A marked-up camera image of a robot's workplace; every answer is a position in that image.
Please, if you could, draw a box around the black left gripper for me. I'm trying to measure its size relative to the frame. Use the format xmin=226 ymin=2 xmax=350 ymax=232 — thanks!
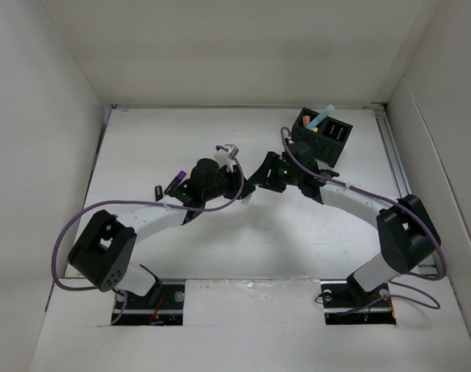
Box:
xmin=202 ymin=164 xmax=253 ymax=202

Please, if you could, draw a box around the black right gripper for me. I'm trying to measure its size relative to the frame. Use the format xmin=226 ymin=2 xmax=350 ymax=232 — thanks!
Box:
xmin=248 ymin=151 xmax=303 ymax=192

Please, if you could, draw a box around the orange pastel highlighter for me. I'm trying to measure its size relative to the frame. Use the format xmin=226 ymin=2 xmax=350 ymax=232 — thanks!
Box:
xmin=303 ymin=115 xmax=311 ymax=129

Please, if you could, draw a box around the blue pastel highlighter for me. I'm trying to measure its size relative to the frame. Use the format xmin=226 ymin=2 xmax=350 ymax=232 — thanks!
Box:
xmin=309 ymin=105 xmax=335 ymax=130

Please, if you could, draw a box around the mint green pastel highlighter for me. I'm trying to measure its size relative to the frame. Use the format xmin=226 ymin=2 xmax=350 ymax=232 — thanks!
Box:
xmin=241 ymin=193 xmax=253 ymax=205

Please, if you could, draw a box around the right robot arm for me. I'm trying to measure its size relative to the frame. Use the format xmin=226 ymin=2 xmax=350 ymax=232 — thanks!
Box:
xmin=249 ymin=143 xmax=441 ymax=305

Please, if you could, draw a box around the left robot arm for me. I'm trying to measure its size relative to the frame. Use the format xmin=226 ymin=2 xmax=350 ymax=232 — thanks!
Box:
xmin=67 ymin=158 xmax=256 ymax=308

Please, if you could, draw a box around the black highlighter purple cap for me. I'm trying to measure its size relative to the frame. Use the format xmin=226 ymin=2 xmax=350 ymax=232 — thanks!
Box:
xmin=164 ymin=170 xmax=187 ymax=195

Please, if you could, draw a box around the black two-compartment container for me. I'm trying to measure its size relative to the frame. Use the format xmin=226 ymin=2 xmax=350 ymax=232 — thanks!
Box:
xmin=291 ymin=108 xmax=353 ymax=167

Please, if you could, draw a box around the black highlighter green cap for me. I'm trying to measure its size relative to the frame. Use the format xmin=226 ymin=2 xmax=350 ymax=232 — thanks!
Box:
xmin=154 ymin=185 xmax=163 ymax=202

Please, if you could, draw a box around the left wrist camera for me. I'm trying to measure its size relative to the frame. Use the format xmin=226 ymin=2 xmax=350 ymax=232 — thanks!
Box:
xmin=214 ymin=144 xmax=239 ymax=173

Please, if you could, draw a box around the aluminium rail right side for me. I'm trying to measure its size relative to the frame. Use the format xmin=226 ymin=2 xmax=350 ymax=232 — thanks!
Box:
xmin=372 ymin=105 xmax=438 ymax=278

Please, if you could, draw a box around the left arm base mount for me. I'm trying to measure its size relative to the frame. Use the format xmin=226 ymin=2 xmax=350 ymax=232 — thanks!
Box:
xmin=111 ymin=264 xmax=186 ymax=326

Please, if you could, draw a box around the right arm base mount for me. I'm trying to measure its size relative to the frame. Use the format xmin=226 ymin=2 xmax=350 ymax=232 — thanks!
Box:
xmin=315 ymin=279 xmax=397 ymax=326

